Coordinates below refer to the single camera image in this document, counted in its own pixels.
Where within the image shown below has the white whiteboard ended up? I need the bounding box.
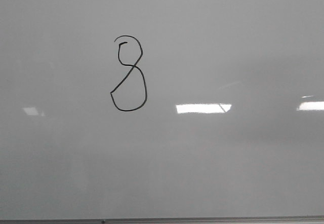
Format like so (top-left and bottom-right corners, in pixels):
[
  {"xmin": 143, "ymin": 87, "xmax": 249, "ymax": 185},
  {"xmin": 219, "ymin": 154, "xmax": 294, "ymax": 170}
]
[{"xmin": 1, "ymin": 0, "xmax": 323, "ymax": 219}]

